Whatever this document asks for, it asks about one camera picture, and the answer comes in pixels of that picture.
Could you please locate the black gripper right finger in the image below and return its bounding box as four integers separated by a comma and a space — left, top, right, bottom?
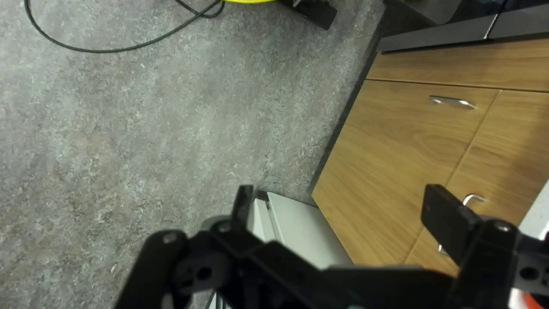
420, 182, 522, 309

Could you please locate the wooden neighbour cabinet front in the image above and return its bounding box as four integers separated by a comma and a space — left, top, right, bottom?
364, 36, 549, 95

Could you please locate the yellow power outlet splitter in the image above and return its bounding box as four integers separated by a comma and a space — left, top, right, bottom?
225, 0, 278, 7

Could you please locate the white double door fridge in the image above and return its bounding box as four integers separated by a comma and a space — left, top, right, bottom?
199, 191, 353, 271

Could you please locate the black flat bracket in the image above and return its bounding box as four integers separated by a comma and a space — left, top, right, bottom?
290, 0, 338, 31

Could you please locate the black floor cable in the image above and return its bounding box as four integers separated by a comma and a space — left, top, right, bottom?
22, 0, 228, 55

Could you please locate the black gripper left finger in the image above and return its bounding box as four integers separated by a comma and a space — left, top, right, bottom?
112, 184, 271, 309

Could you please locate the wooden drawer with metal handle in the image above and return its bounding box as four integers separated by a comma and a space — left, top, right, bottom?
403, 88, 549, 278

